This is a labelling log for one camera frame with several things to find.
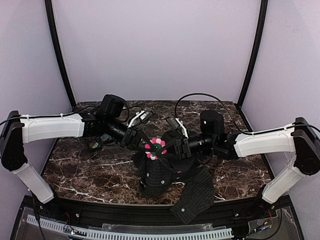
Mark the pink white beaded brooch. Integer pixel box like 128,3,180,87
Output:
144,138,167,161

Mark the teal round button brooch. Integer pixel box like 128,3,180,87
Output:
100,134,112,142

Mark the orange green round brooch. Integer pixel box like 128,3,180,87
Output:
89,142,100,149

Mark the black pinstriped garment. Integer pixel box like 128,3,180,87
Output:
131,131,215,225

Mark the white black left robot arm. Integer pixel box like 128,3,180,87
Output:
0,94,166,204

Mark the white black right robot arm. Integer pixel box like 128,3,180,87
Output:
151,110,320,205

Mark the black box left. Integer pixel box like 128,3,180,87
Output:
87,140,102,151

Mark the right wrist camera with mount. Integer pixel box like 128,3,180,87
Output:
165,115,189,139

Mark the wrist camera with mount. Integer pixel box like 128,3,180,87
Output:
165,115,189,139
128,109,155,128

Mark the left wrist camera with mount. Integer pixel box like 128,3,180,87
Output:
128,109,155,128

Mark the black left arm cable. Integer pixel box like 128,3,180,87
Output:
119,104,143,123

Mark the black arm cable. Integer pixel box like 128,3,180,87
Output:
119,104,143,123
174,93,256,135

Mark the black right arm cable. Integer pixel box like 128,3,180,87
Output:
174,93,256,135

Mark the black front frame rail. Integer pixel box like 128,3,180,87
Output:
60,197,255,227

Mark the white slotted cable duct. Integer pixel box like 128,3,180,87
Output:
40,218,234,240

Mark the black left corner frame post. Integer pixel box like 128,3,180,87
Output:
44,0,76,107

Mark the black corner frame post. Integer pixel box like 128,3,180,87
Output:
237,0,269,109
44,0,76,107

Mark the black right corner frame post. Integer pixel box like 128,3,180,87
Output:
237,0,269,109

